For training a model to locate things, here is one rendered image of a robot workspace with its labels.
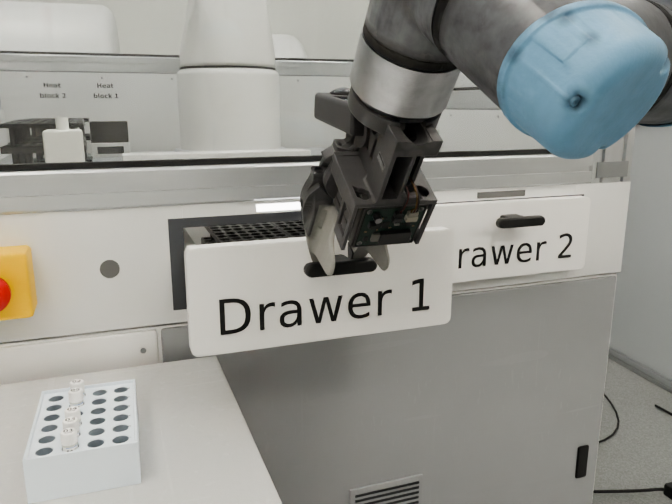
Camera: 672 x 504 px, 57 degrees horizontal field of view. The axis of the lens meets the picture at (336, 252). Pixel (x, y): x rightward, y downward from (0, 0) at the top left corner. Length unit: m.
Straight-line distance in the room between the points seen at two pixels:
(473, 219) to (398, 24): 0.50
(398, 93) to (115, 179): 0.40
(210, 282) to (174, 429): 0.14
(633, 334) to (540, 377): 1.80
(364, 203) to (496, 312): 0.52
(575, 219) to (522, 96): 0.65
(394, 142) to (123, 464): 0.33
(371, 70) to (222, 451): 0.35
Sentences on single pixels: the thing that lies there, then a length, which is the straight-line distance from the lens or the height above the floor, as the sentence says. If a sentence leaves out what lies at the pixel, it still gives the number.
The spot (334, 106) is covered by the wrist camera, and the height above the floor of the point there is 1.06.
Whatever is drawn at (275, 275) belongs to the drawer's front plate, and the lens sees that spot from 0.62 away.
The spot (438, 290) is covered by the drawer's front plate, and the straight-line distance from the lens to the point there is 0.70.
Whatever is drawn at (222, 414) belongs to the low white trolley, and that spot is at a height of 0.76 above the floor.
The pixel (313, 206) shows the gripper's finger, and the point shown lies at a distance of 0.55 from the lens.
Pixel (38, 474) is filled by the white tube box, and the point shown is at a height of 0.78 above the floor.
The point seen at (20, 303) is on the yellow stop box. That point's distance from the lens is 0.73.
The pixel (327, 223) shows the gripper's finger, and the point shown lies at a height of 0.96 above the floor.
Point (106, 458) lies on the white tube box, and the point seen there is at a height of 0.79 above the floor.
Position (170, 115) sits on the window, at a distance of 0.76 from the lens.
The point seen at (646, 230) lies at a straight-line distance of 2.72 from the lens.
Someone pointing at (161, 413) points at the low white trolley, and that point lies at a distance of 0.66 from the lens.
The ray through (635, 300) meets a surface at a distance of 2.79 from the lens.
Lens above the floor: 1.06
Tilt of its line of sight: 13 degrees down
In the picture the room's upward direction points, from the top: straight up
